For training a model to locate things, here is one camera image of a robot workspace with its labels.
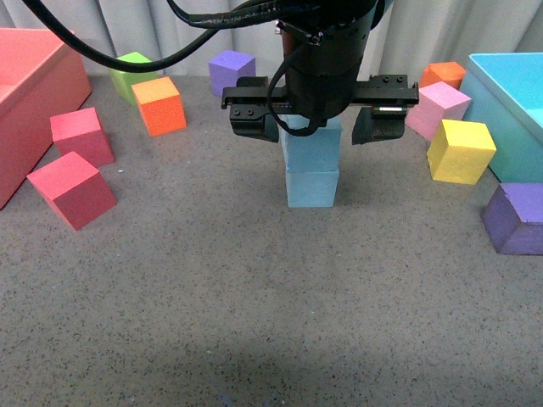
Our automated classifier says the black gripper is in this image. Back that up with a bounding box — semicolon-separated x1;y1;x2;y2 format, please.
221;1;419;145

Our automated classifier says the right orange foam cube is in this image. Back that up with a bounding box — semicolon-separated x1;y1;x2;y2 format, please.
419;61;466;90

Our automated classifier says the orange foam cube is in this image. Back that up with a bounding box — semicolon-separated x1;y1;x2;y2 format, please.
419;61;466;90
132;76;187;137

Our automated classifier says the red plastic bin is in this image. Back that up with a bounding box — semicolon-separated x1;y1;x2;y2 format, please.
1;28;92;207

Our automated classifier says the rear red foam cube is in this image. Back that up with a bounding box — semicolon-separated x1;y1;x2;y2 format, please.
50;107;115;167

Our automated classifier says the front red foam cube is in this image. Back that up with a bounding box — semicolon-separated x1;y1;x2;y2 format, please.
27;152;117;231

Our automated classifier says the green foam cube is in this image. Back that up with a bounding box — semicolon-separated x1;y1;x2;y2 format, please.
109;52;159;105

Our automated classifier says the light blue plastic bin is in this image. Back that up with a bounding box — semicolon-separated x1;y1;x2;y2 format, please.
461;53;542;183

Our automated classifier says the red foam cube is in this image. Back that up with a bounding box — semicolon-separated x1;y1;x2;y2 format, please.
50;107;115;167
27;152;117;231

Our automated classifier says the light blue foam cube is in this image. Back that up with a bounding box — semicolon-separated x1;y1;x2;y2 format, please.
285;170;339;208
280;116;342;173

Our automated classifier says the pink foam cube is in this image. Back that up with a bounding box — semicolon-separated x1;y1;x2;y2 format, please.
406;81;472;142

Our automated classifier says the left orange foam cube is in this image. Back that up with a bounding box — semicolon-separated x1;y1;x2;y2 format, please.
132;76;187;137

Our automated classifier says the rear purple foam cube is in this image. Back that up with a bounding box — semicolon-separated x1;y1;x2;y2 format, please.
208;50;256;96

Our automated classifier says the thick black cable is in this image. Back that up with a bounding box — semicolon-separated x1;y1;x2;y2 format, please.
21;0;281;73

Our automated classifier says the front purple foam cube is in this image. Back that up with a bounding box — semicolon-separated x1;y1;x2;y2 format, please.
481;183;542;255

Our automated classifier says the purple foam cube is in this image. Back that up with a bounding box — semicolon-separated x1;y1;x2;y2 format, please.
208;50;256;96
481;183;542;255

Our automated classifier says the yellow foam cube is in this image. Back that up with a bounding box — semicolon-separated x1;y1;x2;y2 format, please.
427;120;496;185

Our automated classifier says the thin black cable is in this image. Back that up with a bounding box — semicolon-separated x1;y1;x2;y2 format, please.
267;41;321;138

